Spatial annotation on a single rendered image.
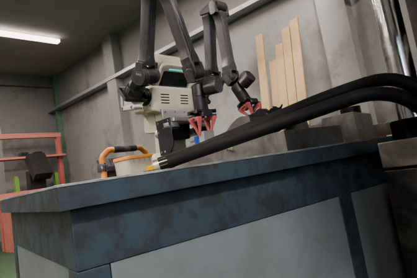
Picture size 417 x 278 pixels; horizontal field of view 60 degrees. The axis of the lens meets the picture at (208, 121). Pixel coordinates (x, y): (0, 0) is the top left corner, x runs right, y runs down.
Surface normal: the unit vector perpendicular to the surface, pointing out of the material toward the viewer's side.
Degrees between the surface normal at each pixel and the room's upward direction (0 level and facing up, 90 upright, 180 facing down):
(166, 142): 90
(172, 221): 90
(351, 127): 90
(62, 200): 90
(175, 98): 98
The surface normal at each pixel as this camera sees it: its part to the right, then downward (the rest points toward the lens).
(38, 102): 0.71, -0.21
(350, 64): -0.69, 0.01
